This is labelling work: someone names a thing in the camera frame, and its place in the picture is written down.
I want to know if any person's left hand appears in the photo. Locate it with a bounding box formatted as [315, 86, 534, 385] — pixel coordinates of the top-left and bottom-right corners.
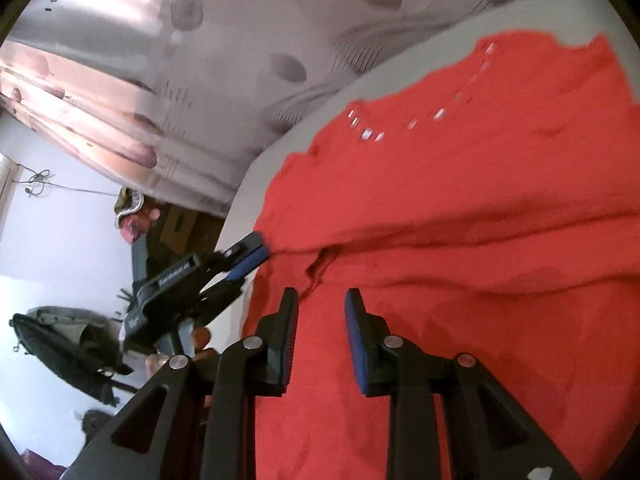
[145, 326, 217, 376]

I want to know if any thin wall cable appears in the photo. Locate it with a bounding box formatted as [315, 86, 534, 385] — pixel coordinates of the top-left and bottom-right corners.
[22, 169, 126, 197]

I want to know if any red knit garment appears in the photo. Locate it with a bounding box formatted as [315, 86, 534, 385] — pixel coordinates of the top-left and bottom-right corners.
[241, 30, 640, 480]

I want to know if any leaf print curtain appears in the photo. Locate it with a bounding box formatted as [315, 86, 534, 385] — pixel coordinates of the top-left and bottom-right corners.
[0, 0, 563, 221]

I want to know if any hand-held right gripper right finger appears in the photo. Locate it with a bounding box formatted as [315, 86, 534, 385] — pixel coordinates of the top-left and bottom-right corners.
[344, 288, 583, 480]

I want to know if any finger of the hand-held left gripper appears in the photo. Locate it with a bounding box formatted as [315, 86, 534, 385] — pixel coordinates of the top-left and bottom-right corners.
[219, 231, 265, 261]
[226, 246, 271, 282]

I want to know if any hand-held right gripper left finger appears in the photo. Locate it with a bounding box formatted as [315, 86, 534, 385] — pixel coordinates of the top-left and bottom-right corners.
[62, 287, 301, 480]

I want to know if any hanging clothes bundle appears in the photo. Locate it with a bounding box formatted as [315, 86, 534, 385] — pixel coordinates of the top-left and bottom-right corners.
[114, 186, 162, 247]

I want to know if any black bag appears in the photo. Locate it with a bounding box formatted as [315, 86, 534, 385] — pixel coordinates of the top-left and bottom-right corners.
[10, 305, 137, 407]

